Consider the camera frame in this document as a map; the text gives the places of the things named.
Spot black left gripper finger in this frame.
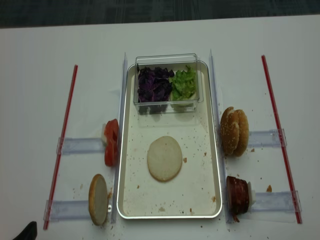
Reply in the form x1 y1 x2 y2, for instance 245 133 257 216
13 221 38 240

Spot bun half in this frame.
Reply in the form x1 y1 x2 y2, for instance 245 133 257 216
147 136 183 182
88 174 108 226

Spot lower tomato slice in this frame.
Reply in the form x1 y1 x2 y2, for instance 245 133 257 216
104 139 118 167

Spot tomato slice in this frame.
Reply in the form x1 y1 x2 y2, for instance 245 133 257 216
104 139 118 167
103 118 119 143

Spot upper tomato slice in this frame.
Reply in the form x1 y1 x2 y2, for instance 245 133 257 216
103 118 119 143

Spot sliced meat patties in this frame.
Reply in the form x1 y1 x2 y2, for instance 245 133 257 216
226 176 250 215

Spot green lettuce leaves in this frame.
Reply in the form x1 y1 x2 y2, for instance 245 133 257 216
168 65 198 112

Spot white block beside meat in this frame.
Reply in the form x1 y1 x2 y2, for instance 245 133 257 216
247 181 256 208

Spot left red tape strip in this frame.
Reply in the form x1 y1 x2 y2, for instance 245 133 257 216
43 64 78 231

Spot red tape strip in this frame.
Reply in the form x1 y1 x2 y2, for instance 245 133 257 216
261 55 303 224
43 64 78 231

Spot white block beside tomatoes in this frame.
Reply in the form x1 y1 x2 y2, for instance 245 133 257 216
100 123 108 146

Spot white metal tray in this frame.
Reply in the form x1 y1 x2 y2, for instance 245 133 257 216
116 63 223 220

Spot purple cabbage leaves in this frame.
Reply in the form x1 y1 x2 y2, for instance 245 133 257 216
137 66 175 103

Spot clear plastic container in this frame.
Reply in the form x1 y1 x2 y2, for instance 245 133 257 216
133 53 203 115

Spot front sesame bun top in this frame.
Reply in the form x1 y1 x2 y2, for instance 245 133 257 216
220 106 240 155

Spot sesame bun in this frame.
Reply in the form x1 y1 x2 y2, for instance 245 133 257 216
233 109 249 157
220 106 240 155

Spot rear sesame bun top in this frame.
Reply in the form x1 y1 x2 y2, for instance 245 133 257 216
233 109 249 157

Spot right red tape strip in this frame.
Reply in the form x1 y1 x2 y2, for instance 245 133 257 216
261 55 303 224

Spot lower left clear rail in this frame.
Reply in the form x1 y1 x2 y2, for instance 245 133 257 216
43 200 91 222

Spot clear rail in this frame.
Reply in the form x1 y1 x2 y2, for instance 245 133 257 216
249 190 301 213
43 200 91 222
247 129 287 148
56 137 105 155

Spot upper left clear rail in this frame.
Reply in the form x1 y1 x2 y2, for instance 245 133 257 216
56 137 105 155

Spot lower right clear rail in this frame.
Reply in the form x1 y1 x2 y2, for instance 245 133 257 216
249 190 301 213

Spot upper right clear rail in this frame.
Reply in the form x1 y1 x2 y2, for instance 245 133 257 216
247 129 287 148

